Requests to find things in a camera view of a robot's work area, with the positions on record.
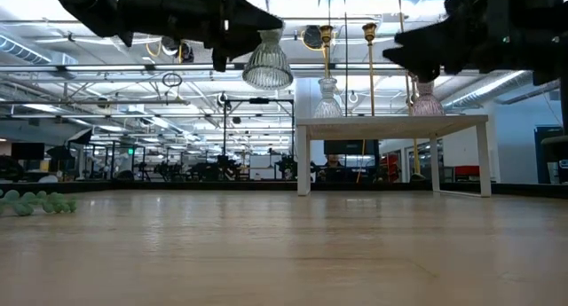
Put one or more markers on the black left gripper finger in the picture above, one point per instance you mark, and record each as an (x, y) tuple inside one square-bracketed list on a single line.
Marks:
[(237, 40), (253, 18)]

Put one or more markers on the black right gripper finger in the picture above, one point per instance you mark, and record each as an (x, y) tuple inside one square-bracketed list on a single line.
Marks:
[(426, 33), (421, 60)]

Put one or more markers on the green ribbed glass candle holder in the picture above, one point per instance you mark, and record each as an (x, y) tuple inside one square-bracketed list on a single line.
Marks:
[(267, 71)]

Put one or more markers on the pink ribbed glass candle holder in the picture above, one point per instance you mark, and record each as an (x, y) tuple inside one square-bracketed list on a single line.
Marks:
[(428, 104)]

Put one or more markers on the clear ribbed glass candle holder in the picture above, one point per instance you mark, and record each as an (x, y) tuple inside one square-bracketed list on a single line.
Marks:
[(327, 106)]

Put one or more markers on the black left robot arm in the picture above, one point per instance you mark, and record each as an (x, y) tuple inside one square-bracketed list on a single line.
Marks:
[(89, 4)]

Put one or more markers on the white perforated metal shelf riser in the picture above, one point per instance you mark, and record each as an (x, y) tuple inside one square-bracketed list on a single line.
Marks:
[(390, 125)]

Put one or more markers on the red box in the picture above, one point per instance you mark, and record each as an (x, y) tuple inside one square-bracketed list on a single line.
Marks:
[(466, 170)]

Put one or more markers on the person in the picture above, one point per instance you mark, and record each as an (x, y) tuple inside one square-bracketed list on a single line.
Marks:
[(333, 160)]

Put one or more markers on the black desk screen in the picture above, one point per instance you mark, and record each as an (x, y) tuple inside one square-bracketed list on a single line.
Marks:
[(26, 151)]

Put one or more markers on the potted green succulent plant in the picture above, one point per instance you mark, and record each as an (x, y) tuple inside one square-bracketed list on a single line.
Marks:
[(53, 203)]

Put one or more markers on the black background rig frame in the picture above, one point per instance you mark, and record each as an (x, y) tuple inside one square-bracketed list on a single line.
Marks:
[(259, 100)]

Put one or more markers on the black wall monitor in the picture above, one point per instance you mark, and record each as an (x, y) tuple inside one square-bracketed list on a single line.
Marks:
[(350, 147)]

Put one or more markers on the black aluminium table frame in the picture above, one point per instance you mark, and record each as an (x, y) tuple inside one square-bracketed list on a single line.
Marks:
[(199, 186)]

